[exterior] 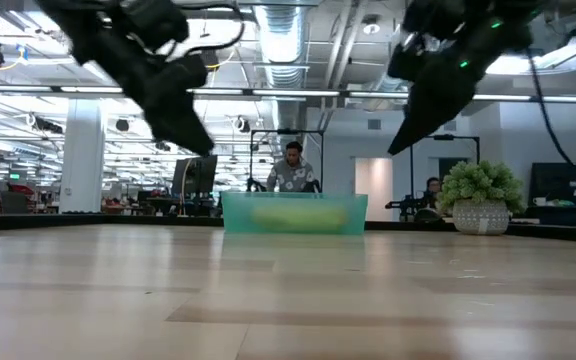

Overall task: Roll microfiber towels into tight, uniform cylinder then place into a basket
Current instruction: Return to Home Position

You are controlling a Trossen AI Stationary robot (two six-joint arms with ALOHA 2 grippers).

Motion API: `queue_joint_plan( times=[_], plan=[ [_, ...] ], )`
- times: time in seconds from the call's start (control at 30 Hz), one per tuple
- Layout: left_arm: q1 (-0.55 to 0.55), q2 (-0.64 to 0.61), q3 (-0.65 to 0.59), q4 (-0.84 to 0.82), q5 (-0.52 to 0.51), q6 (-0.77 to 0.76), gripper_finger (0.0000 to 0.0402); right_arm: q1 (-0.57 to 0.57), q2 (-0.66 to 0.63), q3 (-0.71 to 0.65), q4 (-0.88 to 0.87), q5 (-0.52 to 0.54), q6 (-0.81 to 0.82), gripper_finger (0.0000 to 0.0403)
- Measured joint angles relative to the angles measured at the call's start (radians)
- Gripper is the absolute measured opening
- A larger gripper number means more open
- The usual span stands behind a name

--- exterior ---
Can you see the small black robot arm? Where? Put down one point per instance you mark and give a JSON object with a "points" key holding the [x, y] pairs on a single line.
{"points": [[410, 204]]}

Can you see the white pillar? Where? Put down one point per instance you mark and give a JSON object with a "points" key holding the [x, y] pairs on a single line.
{"points": [[82, 155]]}

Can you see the silver ventilation duct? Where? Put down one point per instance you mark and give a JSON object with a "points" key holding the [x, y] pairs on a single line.
{"points": [[282, 40]]}

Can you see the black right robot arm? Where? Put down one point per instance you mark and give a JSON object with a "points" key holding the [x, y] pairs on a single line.
{"points": [[488, 25]]}

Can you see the teal translucent plastic basket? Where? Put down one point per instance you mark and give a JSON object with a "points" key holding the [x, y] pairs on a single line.
{"points": [[293, 200]]}

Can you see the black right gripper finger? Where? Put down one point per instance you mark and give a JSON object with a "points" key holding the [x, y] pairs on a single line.
{"points": [[415, 127]]}

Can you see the person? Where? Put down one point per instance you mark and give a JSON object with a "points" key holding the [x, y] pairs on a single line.
{"points": [[433, 187], [292, 172]]}

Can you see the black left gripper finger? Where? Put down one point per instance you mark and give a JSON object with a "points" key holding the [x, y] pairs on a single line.
{"points": [[183, 130]]}

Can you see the potted artificial succulent plant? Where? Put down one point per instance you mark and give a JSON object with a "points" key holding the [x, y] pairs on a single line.
{"points": [[480, 190]]}

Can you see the green microfiber towel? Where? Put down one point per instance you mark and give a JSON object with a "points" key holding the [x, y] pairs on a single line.
{"points": [[300, 218]]}

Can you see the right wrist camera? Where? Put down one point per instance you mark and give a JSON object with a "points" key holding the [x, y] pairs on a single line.
{"points": [[405, 60]]}

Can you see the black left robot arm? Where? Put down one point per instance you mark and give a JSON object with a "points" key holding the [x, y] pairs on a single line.
{"points": [[93, 35]]}

